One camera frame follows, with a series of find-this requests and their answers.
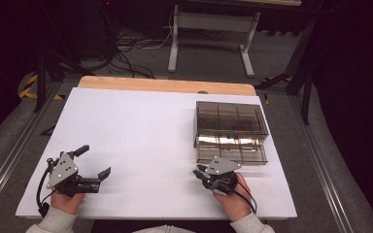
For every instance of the person's light clothing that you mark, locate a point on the person's light clothing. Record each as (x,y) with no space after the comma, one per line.
(163,229)

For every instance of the white metal table frame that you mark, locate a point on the white metal table frame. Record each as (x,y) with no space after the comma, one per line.
(213,22)

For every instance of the white board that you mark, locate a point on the white board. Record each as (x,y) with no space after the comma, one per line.
(136,145)

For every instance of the aluminium floor rail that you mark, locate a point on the aluminium floor rail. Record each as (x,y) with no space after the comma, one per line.
(13,149)
(320,161)

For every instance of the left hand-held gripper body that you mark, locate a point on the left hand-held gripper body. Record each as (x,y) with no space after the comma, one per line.
(64,170)

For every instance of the smoky plastic drawer cabinet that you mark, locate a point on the smoky plastic drawer cabinet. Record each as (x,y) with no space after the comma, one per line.
(230,116)

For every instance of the person's right hand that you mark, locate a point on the person's right hand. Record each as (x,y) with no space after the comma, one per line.
(238,204)

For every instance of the black equipment with red light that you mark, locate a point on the black equipment with red light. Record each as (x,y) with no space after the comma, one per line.
(94,26)

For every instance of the person's left hand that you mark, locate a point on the person's left hand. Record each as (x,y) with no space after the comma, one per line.
(65,204)

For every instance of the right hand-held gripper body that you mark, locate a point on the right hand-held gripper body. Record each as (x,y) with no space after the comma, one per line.
(221,166)

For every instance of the black metal stand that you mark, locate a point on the black metal stand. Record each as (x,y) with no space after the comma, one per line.
(306,90)
(40,81)

